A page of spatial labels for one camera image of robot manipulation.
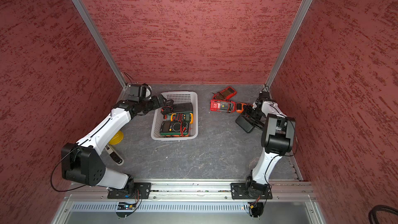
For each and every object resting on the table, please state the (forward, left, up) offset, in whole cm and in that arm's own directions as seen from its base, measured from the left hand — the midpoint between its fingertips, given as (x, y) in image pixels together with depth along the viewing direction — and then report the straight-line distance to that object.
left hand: (160, 105), depth 85 cm
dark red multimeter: (+22, -40, -15) cm, 48 cm away
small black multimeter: (+2, -2, -8) cm, 8 cm away
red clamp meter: (+10, -37, -13) cm, 41 cm away
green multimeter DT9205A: (-9, -9, -10) cm, 16 cm away
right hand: (+1, -51, -14) cm, 53 cm away
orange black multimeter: (-12, -8, -14) cm, 20 cm away
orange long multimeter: (+10, -49, -15) cm, 52 cm away
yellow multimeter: (+1, -11, -14) cm, 18 cm away
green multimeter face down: (+10, -12, -15) cm, 21 cm away
